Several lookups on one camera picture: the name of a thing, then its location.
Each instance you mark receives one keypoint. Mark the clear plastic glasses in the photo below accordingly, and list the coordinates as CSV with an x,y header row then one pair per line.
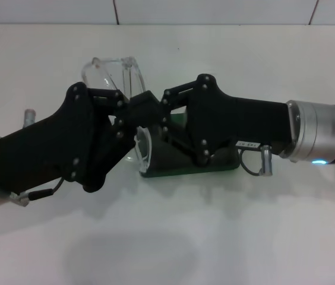
x,y
132,63

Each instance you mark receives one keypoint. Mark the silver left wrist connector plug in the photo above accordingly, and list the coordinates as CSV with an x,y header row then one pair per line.
x,y
30,117

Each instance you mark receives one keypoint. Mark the green glasses case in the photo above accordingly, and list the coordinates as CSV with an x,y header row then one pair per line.
x,y
185,173

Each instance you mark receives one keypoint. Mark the silver right wrist connector plug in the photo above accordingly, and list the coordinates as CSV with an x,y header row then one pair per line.
x,y
267,160

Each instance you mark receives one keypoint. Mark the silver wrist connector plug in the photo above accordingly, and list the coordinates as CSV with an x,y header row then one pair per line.
x,y
30,117
267,160

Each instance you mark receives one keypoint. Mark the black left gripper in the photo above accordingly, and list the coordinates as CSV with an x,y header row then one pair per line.
x,y
42,148

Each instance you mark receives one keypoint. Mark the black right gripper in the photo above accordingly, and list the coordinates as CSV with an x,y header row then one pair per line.
x,y
238,118

